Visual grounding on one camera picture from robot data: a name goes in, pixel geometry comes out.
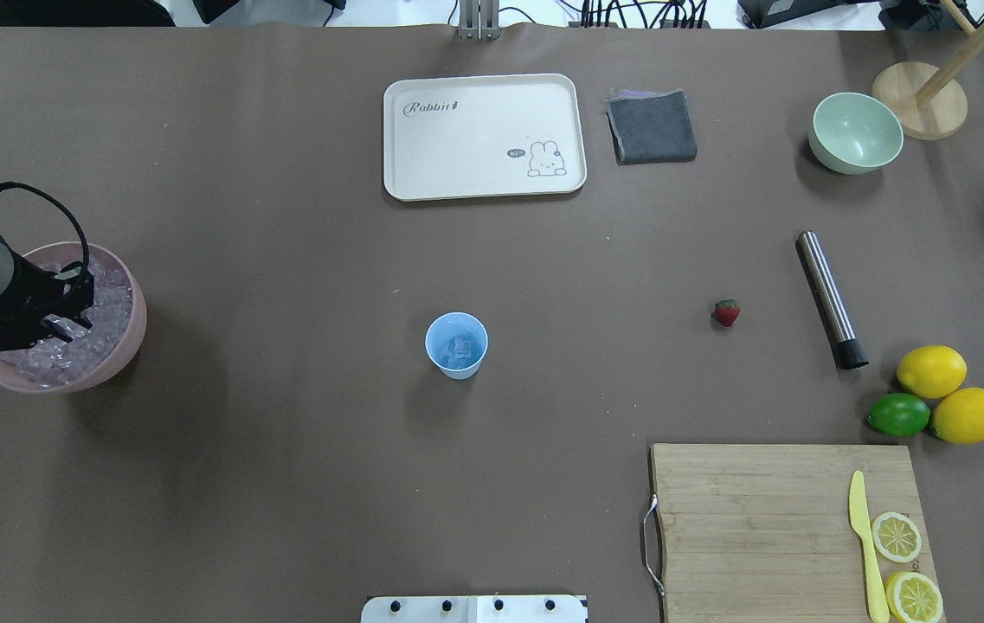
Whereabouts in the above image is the lemon slice lower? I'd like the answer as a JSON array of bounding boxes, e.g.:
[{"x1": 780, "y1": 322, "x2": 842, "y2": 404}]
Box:
[{"x1": 884, "y1": 572, "x2": 945, "y2": 622}]

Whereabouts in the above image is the wooden cutting board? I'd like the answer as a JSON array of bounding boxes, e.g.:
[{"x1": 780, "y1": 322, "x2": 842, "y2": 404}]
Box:
[{"x1": 649, "y1": 443, "x2": 926, "y2": 622}]

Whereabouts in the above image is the steel muddler black tip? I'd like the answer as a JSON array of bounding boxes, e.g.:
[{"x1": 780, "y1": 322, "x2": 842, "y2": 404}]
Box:
[{"x1": 795, "y1": 230, "x2": 869, "y2": 370}]

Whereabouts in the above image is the cream rabbit tray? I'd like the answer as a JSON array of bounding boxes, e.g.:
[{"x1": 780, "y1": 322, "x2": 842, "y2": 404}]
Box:
[{"x1": 383, "y1": 74, "x2": 588, "y2": 202}]

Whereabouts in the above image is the lemon slice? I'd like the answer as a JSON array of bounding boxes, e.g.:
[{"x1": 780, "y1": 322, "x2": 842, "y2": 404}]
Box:
[
  {"x1": 884, "y1": 572, "x2": 945, "y2": 622},
  {"x1": 871, "y1": 511, "x2": 923, "y2": 563}
]

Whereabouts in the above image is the wooden cup tree stand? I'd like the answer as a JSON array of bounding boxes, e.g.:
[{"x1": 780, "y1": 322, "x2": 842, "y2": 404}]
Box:
[{"x1": 871, "y1": 1, "x2": 984, "y2": 141}]

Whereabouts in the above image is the yellow lemon far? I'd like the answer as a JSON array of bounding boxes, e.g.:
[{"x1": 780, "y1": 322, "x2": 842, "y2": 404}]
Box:
[{"x1": 896, "y1": 344, "x2": 968, "y2": 400}]

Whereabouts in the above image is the mint green bowl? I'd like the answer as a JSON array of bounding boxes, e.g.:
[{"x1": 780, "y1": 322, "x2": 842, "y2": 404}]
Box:
[{"x1": 807, "y1": 92, "x2": 904, "y2": 175}]

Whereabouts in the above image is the light blue plastic cup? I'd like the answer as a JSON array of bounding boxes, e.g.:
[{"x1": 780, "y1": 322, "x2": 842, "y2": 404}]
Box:
[{"x1": 424, "y1": 311, "x2": 489, "y2": 380}]

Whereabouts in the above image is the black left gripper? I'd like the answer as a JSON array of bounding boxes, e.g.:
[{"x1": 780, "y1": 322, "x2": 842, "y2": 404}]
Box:
[{"x1": 0, "y1": 190, "x2": 93, "y2": 352}]

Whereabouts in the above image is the grey folded cloth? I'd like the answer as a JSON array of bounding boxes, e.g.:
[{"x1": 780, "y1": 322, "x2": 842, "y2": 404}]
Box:
[{"x1": 605, "y1": 88, "x2": 698, "y2": 165}]

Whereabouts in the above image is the yellow lemon near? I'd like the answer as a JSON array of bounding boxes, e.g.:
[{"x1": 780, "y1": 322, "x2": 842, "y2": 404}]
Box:
[{"x1": 929, "y1": 387, "x2": 984, "y2": 445}]

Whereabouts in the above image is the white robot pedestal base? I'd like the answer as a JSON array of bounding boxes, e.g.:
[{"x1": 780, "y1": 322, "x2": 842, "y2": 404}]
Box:
[{"x1": 360, "y1": 594, "x2": 589, "y2": 622}]

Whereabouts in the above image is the green lime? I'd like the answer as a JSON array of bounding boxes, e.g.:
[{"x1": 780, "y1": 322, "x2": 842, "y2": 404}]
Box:
[{"x1": 866, "y1": 393, "x2": 931, "y2": 438}]

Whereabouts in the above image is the lemon slice upper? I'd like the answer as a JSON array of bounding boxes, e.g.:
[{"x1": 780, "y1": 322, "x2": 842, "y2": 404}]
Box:
[{"x1": 871, "y1": 511, "x2": 923, "y2": 563}]

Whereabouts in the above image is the pink bowl of ice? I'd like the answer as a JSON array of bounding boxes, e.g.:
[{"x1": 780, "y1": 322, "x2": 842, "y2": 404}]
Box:
[{"x1": 0, "y1": 244, "x2": 148, "y2": 395}]

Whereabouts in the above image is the aluminium frame post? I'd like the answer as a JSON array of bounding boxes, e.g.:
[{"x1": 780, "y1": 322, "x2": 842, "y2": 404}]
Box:
[{"x1": 457, "y1": 0, "x2": 502, "y2": 41}]

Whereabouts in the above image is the red strawberry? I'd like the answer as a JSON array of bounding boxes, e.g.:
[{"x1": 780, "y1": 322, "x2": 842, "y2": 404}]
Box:
[{"x1": 712, "y1": 299, "x2": 741, "y2": 328}]

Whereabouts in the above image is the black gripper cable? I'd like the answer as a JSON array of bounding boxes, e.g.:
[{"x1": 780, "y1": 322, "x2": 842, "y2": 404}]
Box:
[{"x1": 0, "y1": 181, "x2": 93, "y2": 278}]

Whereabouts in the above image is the yellow lemon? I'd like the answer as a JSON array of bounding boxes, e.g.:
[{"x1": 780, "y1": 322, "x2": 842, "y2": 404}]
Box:
[
  {"x1": 929, "y1": 387, "x2": 984, "y2": 445},
  {"x1": 896, "y1": 344, "x2": 968, "y2": 400}
]

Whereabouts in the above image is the yellow plastic knife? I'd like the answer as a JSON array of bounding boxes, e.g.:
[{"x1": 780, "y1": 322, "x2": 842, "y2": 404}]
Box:
[{"x1": 847, "y1": 471, "x2": 891, "y2": 622}]

